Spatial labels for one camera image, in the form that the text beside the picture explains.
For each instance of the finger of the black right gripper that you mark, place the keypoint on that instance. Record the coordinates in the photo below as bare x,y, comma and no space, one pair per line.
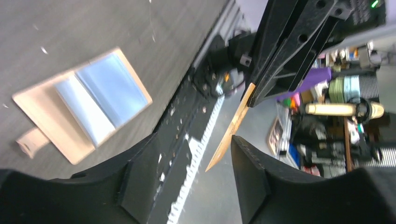
302,40
274,20

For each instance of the beige leather card holder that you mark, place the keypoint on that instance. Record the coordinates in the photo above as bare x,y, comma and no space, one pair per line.
81,108

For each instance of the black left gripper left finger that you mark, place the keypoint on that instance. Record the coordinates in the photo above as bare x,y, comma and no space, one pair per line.
138,186

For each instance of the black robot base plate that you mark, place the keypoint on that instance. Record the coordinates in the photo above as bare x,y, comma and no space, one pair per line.
187,124

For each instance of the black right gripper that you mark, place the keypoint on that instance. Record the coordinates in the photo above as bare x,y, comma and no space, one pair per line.
369,20

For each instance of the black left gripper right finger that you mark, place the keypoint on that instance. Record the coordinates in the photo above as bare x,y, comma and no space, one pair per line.
272,192

